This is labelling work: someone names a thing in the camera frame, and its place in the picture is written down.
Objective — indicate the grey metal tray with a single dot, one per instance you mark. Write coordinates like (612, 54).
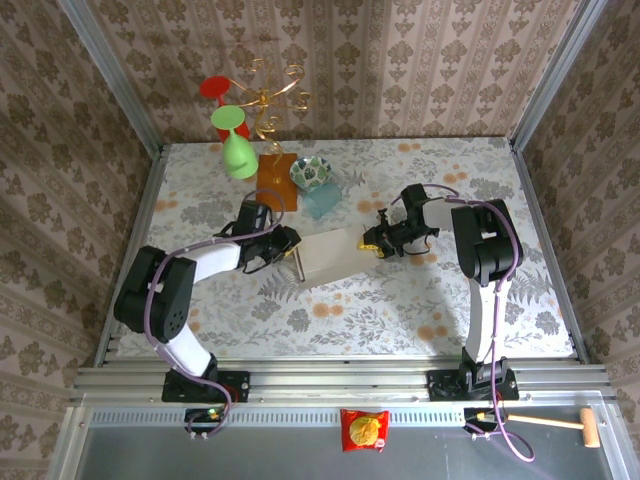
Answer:
(280, 460)

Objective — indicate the aluminium table side rail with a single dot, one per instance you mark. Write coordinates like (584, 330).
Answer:
(545, 200)
(137, 225)

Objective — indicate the green plastic wine glass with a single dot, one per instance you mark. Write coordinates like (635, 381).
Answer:
(239, 155)

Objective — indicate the floral table cover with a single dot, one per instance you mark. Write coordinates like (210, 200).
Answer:
(350, 320)

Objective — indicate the aluminium cross rail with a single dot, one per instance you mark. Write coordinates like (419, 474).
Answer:
(335, 382)

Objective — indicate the leaf print bowl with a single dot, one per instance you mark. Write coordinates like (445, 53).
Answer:
(310, 170)

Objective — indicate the white cardboard box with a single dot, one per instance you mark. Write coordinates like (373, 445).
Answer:
(335, 255)

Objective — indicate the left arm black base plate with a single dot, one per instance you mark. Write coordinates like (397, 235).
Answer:
(235, 387)

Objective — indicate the red plastic wine glass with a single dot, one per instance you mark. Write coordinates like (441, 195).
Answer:
(215, 87)

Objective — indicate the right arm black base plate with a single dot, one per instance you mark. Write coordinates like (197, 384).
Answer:
(440, 385)

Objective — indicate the teal textured plastic cup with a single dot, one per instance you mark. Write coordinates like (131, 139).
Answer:
(322, 202)

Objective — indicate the aluminium corner post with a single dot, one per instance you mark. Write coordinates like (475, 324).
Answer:
(115, 80)
(555, 80)

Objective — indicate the wooden mallet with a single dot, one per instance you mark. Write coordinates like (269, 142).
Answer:
(590, 427)

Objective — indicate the red snack packet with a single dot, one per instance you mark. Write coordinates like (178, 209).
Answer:
(364, 430)

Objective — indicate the small black connector board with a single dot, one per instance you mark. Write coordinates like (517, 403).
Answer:
(477, 416)
(205, 415)

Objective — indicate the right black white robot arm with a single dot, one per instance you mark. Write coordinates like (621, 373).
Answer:
(482, 240)

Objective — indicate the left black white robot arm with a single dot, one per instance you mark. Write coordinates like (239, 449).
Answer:
(155, 295)

